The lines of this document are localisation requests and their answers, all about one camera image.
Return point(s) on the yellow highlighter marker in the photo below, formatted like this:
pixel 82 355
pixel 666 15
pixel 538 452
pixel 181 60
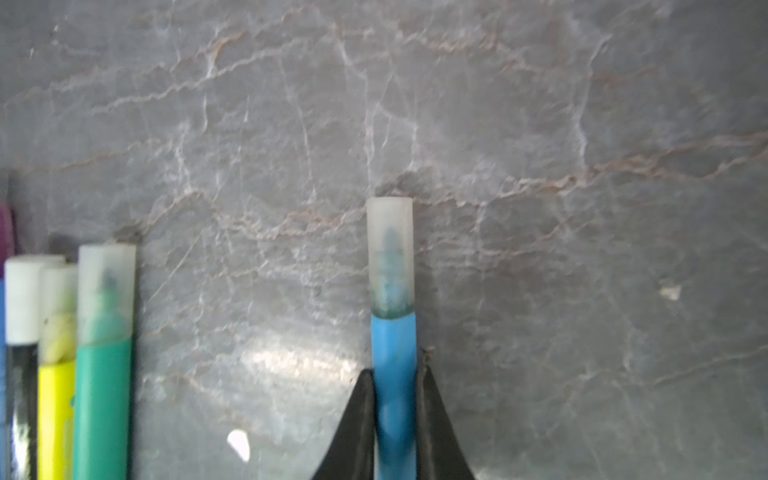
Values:
pixel 56 368

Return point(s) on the blue highlighter marker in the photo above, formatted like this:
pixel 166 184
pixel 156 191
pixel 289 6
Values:
pixel 390 234

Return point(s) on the purple capped pink pen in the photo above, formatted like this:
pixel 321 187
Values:
pixel 7 235

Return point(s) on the blue capped pen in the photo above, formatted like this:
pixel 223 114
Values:
pixel 3 422

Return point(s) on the green highlighter marker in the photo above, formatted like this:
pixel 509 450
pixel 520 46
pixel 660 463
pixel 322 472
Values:
pixel 105 328

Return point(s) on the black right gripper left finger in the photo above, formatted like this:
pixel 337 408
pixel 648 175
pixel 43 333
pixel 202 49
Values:
pixel 350 455

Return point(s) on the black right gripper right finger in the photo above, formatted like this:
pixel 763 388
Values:
pixel 439 455

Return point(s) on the black marker white cap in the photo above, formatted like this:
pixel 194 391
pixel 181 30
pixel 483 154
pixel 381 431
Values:
pixel 22 335

